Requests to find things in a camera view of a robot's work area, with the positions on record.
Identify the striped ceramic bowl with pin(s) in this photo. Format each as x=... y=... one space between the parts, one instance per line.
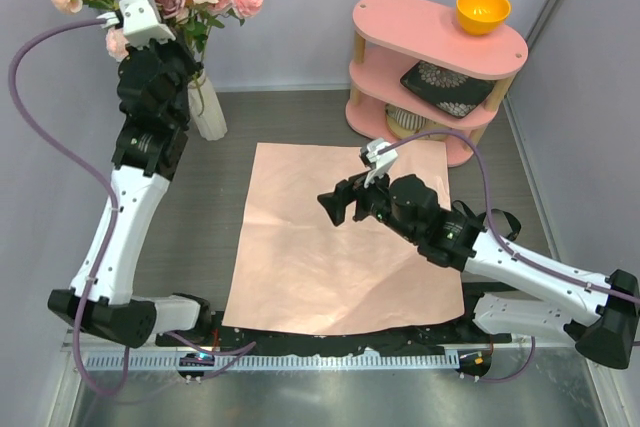
x=403 y=123

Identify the pink three-tier shelf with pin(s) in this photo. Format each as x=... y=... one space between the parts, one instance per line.
x=391 y=36

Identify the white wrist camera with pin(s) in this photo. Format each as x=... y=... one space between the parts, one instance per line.
x=378 y=156
x=140 y=22

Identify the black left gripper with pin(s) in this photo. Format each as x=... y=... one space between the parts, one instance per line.
x=179 y=49

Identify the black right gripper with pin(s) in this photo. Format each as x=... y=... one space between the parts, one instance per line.
x=349 y=191

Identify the white perforated cable duct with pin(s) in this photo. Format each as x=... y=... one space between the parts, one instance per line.
x=189 y=361

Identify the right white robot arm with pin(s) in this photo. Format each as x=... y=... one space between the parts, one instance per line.
x=598 y=314

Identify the black ribbon with gold lettering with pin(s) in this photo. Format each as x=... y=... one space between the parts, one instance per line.
x=503 y=218

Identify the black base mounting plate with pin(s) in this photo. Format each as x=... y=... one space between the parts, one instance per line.
x=404 y=341

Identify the pink wrapping paper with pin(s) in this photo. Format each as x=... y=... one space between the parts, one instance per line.
x=295 y=272

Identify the white ribbed ceramic vase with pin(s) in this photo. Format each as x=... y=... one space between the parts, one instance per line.
x=205 y=109

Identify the black floral square plate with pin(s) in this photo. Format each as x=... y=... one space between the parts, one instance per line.
x=451 y=92

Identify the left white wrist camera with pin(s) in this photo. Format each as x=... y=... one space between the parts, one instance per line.
x=140 y=22

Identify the light pink peony stem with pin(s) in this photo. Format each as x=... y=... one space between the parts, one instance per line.
x=116 y=44

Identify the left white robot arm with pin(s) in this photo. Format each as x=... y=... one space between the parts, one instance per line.
x=100 y=299

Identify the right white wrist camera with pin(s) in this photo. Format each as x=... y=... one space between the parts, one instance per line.
x=378 y=156

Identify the orange plastic bowl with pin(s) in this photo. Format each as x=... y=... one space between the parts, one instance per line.
x=481 y=17

